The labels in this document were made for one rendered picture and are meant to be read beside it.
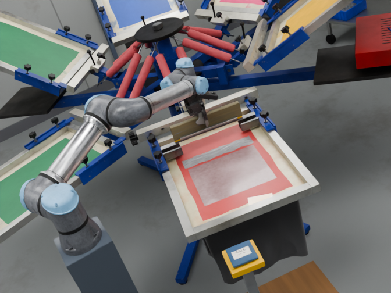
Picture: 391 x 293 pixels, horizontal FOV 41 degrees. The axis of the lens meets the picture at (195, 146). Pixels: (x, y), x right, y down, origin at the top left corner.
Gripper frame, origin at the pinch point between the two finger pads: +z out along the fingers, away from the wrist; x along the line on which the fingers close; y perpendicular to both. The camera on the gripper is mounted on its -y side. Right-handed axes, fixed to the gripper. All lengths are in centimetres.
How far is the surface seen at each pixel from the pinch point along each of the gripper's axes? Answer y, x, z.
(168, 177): 26.9, 17.0, 10.1
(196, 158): 11.0, 6.8, 13.2
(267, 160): -18.1, 28.3, 13.5
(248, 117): -21.7, -2.9, 7.4
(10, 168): 109, -51, 13
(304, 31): -63, -15, -21
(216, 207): 12.5, 46.2, 13.6
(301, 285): -21, 25, 107
